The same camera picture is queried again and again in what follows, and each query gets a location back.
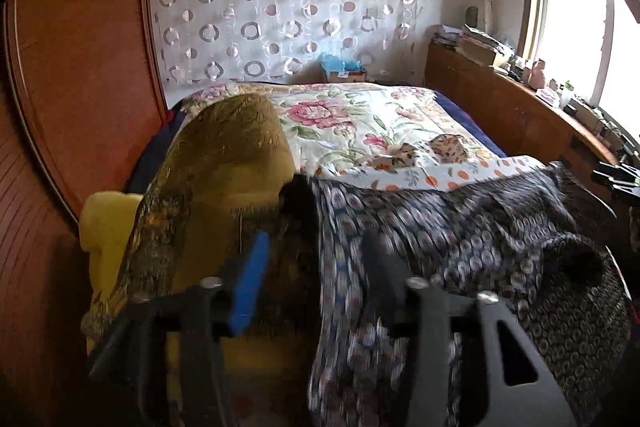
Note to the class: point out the stack of books and papers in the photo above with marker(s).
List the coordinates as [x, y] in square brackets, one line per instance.
[475, 44]

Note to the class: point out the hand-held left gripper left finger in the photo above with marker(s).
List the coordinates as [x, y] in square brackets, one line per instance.
[250, 282]

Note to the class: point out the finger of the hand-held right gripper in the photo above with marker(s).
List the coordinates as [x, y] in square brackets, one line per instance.
[617, 179]

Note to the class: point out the circle-patterned sheer curtain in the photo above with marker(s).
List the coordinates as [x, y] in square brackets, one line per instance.
[280, 2]

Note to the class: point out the orange-print bed sheet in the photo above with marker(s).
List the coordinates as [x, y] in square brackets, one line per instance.
[440, 177]

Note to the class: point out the pink figurine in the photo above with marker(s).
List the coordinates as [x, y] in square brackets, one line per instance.
[539, 74]

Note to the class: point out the navy circle-patterned garment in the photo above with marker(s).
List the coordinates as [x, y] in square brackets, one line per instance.
[450, 227]

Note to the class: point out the navy blanket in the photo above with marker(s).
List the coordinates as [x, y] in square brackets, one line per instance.
[470, 122]

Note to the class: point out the window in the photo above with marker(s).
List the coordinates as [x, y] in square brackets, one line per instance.
[580, 32]

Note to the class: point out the golden brocade cloth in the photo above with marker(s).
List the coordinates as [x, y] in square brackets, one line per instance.
[220, 167]

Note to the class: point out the wooden cabinet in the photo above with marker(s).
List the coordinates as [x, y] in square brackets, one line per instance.
[500, 107]

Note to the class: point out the cardboard box with blue bag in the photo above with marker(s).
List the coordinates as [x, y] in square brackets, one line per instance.
[342, 69]

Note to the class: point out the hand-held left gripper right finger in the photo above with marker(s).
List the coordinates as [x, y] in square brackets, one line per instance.
[385, 267]

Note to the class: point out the floral quilt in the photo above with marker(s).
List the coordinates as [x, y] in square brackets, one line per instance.
[350, 122]

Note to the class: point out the yellow pillow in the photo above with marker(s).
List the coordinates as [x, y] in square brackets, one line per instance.
[107, 227]

